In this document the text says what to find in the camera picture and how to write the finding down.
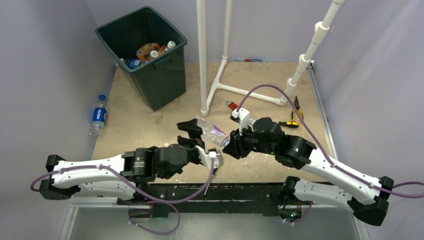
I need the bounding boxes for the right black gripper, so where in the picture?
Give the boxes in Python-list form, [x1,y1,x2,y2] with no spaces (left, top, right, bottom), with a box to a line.
[223,121,277,159]

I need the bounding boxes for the crushed clear bottle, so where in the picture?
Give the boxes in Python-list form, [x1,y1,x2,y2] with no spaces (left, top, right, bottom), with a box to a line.
[195,116,230,148]

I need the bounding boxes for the yellow black screwdriver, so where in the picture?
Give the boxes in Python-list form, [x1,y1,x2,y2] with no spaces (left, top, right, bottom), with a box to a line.
[203,168,218,199]

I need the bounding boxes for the orange label bottle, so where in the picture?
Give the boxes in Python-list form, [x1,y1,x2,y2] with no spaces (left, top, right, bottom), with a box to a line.
[135,43,160,61]
[158,40,176,56]

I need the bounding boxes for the Pepsi bottle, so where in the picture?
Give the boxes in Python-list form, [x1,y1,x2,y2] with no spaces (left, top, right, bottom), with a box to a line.
[127,58,147,70]
[90,94,107,138]

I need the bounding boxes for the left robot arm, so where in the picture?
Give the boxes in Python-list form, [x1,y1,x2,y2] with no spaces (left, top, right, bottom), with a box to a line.
[30,118,219,205]

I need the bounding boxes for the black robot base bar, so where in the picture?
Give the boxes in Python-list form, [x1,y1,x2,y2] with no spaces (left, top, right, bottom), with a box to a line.
[117,182,314,219]

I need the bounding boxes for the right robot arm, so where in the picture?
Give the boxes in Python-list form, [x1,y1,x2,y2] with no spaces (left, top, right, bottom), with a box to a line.
[223,116,394,226]

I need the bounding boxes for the yellow black pliers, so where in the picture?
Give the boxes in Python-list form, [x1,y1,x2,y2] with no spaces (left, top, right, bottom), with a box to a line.
[291,95,304,125]

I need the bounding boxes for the small red blue screwdriver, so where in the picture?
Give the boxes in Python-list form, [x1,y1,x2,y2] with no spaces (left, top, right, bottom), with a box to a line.
[235,58,263,63]

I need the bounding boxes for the white PVC pipe frame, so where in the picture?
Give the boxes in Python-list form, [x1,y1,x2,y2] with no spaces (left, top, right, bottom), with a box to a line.
[195,0,348,116]

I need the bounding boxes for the red handle adjustable wrench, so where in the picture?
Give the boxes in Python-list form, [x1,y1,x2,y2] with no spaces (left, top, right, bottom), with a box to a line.
[225,100,239,111]

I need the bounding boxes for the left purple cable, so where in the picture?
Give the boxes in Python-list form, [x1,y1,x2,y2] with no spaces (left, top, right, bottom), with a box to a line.
[30,158,216,206]

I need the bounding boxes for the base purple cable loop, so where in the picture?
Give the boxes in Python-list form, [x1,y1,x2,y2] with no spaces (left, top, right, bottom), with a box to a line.
[127,200,181,236]

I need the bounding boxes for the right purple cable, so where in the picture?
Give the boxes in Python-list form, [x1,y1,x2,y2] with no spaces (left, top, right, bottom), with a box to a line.
[237,84,424,200]

